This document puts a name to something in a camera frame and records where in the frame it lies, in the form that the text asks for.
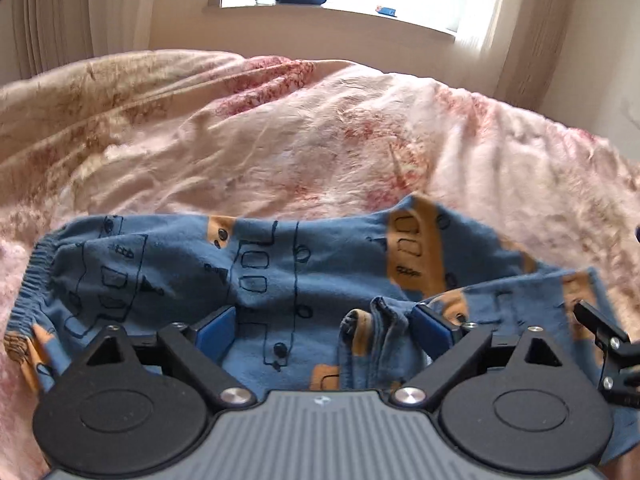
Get blue patterned pants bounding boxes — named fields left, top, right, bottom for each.
left=4, top=195, right=639, bottom=479

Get pink floral bedspread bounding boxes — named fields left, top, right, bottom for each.
left=0, top=48, right=640, bottom=480

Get small blue object on sill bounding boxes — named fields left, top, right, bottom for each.
left=375, top=6, right=396, bottom=18

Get beige curtain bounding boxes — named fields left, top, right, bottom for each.
left=1, top=0, right=154, bottom=84

